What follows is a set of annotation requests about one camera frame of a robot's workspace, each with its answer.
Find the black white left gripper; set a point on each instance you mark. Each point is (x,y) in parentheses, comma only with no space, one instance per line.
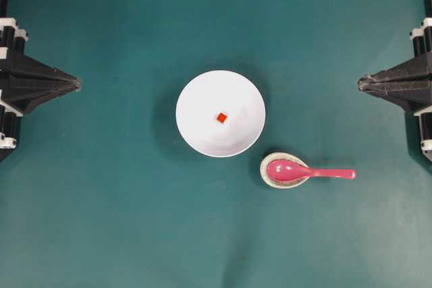
(13,62)

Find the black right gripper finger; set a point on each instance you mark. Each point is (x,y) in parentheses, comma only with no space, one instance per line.
(408,100)
(416,69)

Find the pink plastic spoon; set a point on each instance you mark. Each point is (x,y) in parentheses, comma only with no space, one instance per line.
(284,170)

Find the small red block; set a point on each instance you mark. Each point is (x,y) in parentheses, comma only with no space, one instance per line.
(221,117)

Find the speckled ceramic spoon rest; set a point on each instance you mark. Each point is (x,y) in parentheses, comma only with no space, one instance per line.
(280,184)

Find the white round bowl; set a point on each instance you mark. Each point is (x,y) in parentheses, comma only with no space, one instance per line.
(214,92)

